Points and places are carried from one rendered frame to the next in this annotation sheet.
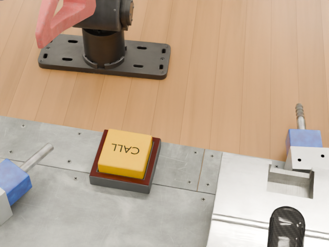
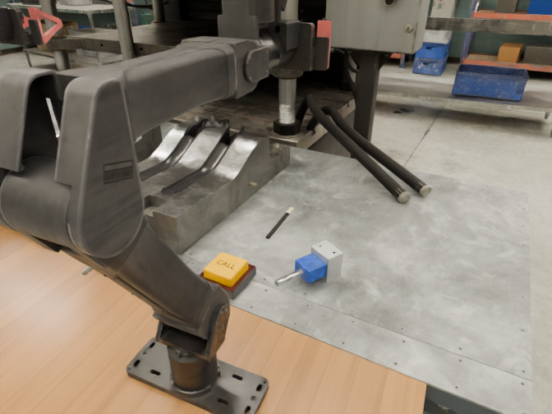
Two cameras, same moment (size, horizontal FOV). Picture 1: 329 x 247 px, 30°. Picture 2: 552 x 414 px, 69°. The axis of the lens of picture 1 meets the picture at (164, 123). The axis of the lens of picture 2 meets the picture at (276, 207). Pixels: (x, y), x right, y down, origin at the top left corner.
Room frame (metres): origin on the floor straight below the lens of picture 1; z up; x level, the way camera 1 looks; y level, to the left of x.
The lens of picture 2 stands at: (1.00, 0.32, 1.30)
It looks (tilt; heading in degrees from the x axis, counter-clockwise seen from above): 31 degrees down; 198
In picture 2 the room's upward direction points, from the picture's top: straight up
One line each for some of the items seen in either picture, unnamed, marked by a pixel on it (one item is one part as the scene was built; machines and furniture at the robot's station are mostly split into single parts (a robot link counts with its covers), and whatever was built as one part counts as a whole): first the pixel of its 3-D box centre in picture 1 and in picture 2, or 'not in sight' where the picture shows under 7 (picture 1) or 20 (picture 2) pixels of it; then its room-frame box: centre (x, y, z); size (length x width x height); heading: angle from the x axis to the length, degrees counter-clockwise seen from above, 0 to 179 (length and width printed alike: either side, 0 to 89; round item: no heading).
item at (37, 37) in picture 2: not in sight; (38, 25); (0.29, -0.44, 1.20); 0.09 x 0.07 x 0.07; 175
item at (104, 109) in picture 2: not in sight; (163, 119); (0.68, 0.10, 1.17); 0.30 x 0.09 x 0.12; 175
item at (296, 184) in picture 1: (288, 187); (152, 209); (0.40, -0.15, 0.87); 0.05 x 0.05 x 0.04; 80
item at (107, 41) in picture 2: not in sight; (213, 53); (-0.80, -0.58, 0.96); 1.29 x 0.83 x 0.18; 80
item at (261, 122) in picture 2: not in sight; (213, 95); (-0.79, -0.59, 0.76); 1.30 x 0.84 x 0.07; 80
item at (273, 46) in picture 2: not in sight; (254, 48); (0.48, 0.11, 1.21); 0.07 x 0.06 x 0.07; 175
